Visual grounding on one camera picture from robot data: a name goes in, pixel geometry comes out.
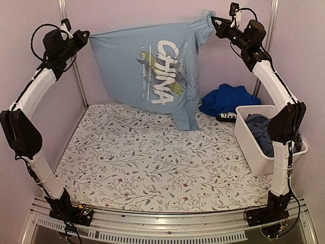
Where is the left aluminium frame post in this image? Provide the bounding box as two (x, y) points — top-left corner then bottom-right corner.
(57, 0), (88, 109)

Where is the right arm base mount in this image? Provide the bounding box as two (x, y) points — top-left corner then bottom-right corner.
(243, 191), (291, 227)

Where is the right aluminium frame post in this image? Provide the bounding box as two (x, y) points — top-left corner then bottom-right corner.
(252, 0), (280, 96)

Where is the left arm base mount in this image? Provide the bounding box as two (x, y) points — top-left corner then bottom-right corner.
(45, 189), (93, 227)

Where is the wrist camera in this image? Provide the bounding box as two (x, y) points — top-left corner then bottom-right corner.
(229, 3), (241, 22)
(60, 18), (73, 40)

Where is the aluminium frame post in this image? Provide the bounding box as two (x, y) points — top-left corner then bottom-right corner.
(57, 0), (88, 109)
(252, 0), (280, 96)

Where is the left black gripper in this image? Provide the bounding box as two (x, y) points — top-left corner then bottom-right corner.
(58, 29), (88, 60)

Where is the white plastic laundry basket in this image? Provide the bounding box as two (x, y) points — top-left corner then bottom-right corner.
(233, 104), (309, 176)

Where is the dark blue checkered garment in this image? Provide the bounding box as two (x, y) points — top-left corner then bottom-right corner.
(246, 113), (304, 158)

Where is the light blue shirt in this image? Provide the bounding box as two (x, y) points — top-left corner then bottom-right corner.
(89, 10), (216, 131)

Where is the blue pleated skirt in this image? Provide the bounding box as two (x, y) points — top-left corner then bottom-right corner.
(199, 84), (262, 117)

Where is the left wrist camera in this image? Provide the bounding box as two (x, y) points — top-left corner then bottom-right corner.
(60, 18), (73, 40)

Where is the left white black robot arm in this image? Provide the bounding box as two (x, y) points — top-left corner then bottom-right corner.
(1, 24), (90, 200)

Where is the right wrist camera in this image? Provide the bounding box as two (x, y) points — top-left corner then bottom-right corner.
(229, 3), (241, 22)

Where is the dark green printed garment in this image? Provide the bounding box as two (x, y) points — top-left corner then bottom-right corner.
(216, 112), (237, 123)

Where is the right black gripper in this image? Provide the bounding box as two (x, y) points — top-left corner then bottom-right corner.
(213, 16), (252, 50)

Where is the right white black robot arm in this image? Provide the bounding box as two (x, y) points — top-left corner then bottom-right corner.
(211, 17), (306, 203)

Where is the left black cable loop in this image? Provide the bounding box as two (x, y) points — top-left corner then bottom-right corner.
(29, 23), (61, 62)

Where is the floral patterned table mat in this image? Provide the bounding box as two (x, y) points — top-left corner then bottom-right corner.
(54, 104), (273, 212)

